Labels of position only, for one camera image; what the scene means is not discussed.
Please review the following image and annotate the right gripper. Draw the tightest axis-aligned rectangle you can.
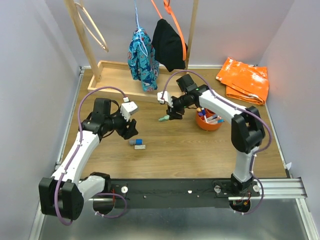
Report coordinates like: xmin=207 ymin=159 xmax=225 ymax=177
xmin=166 ymin=93 xmax=191 ymax=121

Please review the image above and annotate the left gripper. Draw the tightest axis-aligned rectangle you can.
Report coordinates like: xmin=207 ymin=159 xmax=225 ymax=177
xmin=105 ymin=107 xmax=139 ymax=140

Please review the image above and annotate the green translucent correction pen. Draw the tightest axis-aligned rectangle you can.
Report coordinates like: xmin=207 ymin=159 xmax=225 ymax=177
xmin=158 ymin=115 xmax=170 ymax=122

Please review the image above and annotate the white pen dark-blue cap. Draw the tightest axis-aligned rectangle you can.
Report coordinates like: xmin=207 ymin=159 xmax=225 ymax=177
xmin=203 ymin=113 xmax=208 ymax=123

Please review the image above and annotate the orange round divided organizer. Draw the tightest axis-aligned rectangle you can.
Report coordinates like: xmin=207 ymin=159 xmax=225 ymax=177
xmin=195 ymin=108 xmax=224 ymax=132

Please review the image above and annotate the white pen light-blue cap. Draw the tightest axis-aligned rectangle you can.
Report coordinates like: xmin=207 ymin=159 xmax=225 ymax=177
xmin=212 ymin=119 xmax=224 ymax=125

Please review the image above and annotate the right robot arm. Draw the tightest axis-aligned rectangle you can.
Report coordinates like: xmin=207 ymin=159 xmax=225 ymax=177
xmin=157 ymin=74 xmax=266 ymax=196

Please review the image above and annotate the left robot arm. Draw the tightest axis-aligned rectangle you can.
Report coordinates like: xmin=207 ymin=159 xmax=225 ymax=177
xmin=38 ymin=97 xmax=139 ymax=224

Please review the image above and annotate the grey blue glue stick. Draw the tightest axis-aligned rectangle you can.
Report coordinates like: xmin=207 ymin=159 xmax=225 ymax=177
xmin=129 ymin=138 xmax=143 ymax=146

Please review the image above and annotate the white eraser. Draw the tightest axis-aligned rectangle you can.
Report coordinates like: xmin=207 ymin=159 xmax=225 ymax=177
xmin=134 ymin=144 xmax=146 ymax=150

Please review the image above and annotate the blue shark-print garment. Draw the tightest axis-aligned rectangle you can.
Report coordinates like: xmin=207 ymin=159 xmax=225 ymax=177
xmin=127 ymin=28 xmax=159 ymax=92

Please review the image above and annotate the wooden clothes rack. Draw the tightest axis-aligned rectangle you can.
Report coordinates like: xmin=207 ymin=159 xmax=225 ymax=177
xmin=64 ymin=0 xmax=183 ymax=103

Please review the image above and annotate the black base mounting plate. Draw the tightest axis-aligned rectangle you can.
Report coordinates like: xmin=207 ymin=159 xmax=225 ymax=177
xmin=93 ymin=178 xmax=261 ymax=212

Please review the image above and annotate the black garment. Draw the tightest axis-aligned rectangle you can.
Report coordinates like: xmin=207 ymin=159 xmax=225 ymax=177
xmin=151 ymin=19 xmax=186 ymax=72

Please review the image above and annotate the orange folded cloth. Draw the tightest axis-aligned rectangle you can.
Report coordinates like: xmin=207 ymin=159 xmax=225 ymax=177
xmin=215 ymin=57 xmax=269 ymax=106

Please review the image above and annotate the wooden clothes hanger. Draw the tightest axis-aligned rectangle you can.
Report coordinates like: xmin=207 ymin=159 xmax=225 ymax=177
xmin=74 ymin=2 xmax=109 ymax=53

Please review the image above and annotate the orange plastic hanger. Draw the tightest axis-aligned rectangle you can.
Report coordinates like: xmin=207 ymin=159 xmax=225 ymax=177
xmin=151 ymin=0 xmax=188 ymax=64

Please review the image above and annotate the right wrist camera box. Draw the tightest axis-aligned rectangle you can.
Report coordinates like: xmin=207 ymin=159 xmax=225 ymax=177
xmin=157 ymin=90 xmax=173 ymax=108

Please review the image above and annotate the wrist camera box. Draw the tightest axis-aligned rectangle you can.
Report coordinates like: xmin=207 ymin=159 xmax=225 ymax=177
xmin=157 ymin=90 xmax=173 ymax=108
xmin=120 ymin=97 xmax=139 ymax=122

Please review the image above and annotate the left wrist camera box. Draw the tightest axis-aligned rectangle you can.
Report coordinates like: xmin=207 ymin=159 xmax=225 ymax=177
xmin=120 ymin=97 xmax=139 ymax=122

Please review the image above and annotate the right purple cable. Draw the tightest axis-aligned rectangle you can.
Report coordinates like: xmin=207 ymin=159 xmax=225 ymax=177
xmin=162 ymin=70 xmax=273 ymax=216

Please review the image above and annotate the purple cable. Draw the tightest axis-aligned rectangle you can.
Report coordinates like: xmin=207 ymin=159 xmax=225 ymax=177
xmin=54 ymin=86 xmax=130 ymax=227
xmin=162 ymin=70 xmax=273 ymax=216

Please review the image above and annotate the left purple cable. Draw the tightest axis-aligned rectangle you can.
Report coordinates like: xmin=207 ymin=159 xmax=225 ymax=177
xmin=54 ymin=86 xmax=130 ymax=227

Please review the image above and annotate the blue wire hanger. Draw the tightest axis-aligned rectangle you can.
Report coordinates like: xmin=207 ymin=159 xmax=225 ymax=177
xmin=133 ymin=0 xmax=149 ymax=57

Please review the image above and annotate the aluminium frame rail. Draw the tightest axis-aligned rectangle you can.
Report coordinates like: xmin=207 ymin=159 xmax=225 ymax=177
xmin=29 ymin=173 xmax=320 ymax=240

